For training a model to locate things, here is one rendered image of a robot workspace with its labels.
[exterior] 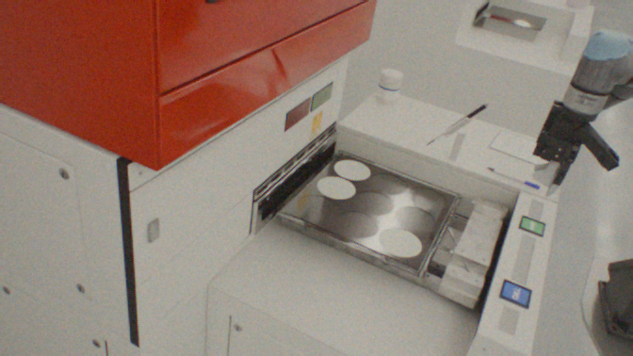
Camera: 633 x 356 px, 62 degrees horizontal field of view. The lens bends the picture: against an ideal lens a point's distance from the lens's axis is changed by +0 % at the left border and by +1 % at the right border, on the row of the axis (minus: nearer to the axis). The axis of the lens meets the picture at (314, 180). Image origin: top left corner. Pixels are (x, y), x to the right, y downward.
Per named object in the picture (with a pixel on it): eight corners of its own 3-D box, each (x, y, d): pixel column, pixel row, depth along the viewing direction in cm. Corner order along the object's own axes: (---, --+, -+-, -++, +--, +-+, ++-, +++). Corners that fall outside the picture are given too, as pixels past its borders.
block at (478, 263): (450, 261, 120) (454, 251, 118) (454, 253, 122) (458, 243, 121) (484, 275, 117) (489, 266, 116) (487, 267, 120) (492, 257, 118)
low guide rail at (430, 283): (280, 224, 132) (282, 215, 130) (284, 220, 133) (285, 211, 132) (474, 310, 116) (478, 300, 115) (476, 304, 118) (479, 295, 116)
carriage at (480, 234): (436, 294, 114) (440, 283, 113) (472, 213, 143) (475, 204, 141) (472, 309, 112) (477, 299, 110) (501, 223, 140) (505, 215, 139)
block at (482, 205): (473, 210, 139) (476, 201, 137) (475, 204, 141) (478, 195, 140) (503, 221, 136) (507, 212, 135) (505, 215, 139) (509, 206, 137)
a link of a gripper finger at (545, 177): (525, 187, 119) (541, 153, 114) (552, 197, 117) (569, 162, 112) (523, 194, 116) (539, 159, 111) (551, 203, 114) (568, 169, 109)
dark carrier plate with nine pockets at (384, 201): (281, 212, 124) (282, 210, 123) (340, 154, 151) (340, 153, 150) (417, 271, 113) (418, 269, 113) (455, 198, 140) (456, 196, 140)
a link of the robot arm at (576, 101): (609, 88, 106) (608, 101, 99) (599, 108, 108) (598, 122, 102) (570, 77, 108) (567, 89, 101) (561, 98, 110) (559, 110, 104)
